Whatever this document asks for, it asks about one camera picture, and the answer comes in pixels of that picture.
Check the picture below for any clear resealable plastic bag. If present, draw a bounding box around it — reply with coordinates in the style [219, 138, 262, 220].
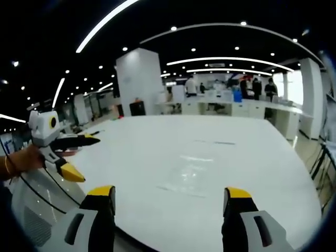
[156, 139, 237, 198]

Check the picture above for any white square pillar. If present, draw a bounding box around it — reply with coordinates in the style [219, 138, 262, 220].
[115, 47, 164, 117]

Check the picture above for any black tripod stand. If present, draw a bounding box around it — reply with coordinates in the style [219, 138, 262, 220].
[309, 141, 336, 190]

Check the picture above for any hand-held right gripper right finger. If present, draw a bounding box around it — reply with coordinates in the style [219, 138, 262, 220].
[221, 186, 295, 252]

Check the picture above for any person's left hand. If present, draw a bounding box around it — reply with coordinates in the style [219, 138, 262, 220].
[11, 143, 46, 180]

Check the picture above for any thin black cable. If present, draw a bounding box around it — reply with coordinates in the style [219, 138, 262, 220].
[8, 154, 81, 214]

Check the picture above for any long white counter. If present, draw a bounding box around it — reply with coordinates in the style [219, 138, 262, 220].
[154, 98, 302, 141]

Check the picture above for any white round column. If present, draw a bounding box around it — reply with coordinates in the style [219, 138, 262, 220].
[299, 57, 324, 140]

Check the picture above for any white worn device with grille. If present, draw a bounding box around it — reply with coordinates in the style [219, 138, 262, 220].
[9, 167, 88, 249]

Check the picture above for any black box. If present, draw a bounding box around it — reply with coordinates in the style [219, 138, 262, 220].
[129, 101, 146, 117]

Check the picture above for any orange wrist band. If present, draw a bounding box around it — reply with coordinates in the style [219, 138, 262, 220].
[4, 155, 14, 177]

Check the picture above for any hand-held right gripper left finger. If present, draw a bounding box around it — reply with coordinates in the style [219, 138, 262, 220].
[51, 185, 117, 252]

